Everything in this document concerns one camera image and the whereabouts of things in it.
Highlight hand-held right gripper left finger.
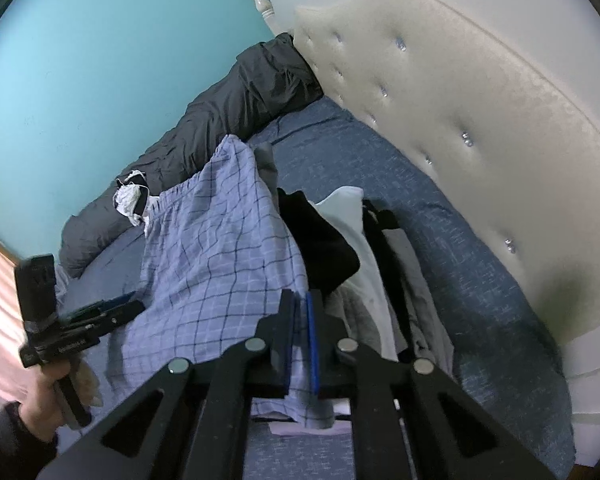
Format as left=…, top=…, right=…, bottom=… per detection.
left=37, top=290, right=297, bottom=480

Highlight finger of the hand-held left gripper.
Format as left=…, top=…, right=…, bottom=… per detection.
left=87, top=301, right=146, bottom=333
left=64, top=292, right=137, bottom=322

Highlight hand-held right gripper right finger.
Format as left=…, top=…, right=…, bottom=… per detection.
left=305, top=292, right=556, bottom=480

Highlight blue plaid boxer shorts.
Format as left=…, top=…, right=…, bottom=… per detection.
left=105, top=135, right=338, bottom=431

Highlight person's left forearm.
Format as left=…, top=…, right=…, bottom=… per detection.
left=0, top=400, right=58, bottom=480

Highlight pile of folded clothes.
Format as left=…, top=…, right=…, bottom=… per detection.
left=252, top=140, right=456, bottom=376

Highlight person's left hand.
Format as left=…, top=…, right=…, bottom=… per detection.
left=20, top=360, right=81, bottom=443

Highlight pink curtain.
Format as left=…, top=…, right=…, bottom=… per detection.
left=0, top=235, right=66, bottom=411

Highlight white and black garment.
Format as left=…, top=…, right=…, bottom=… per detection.
left=112, top=170, right=156, bottom=227

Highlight dark grey rolled duvet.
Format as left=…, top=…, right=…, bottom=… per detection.
left=59, top=32, right=325, bottom=278

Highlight cream tufted headboard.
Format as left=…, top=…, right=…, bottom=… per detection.
left=242, top=0, right=600, bottom=426

